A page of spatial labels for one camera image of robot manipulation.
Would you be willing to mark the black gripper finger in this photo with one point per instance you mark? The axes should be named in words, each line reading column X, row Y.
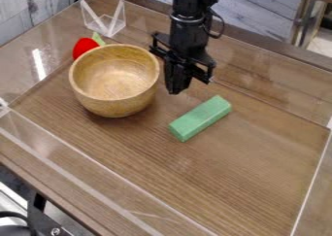
column 183, row 78
column 169, row 77

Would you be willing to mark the green rectangular foam stick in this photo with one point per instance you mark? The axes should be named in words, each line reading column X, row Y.
column 196, row 120

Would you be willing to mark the red plush strawberry toy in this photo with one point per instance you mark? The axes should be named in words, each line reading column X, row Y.
column 85, row 44

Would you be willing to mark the metal table leg background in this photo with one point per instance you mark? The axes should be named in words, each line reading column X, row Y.
column 307, row 22

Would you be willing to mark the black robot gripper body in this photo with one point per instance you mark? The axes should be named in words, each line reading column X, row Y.
column 183, row 46

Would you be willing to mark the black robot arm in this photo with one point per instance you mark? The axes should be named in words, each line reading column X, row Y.
column 195, row 9

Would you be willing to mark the black table leg bracket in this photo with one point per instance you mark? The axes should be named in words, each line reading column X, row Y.
column 40, row 224

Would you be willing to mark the light brown wooden bowl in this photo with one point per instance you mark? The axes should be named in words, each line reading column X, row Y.
column 113, row 80

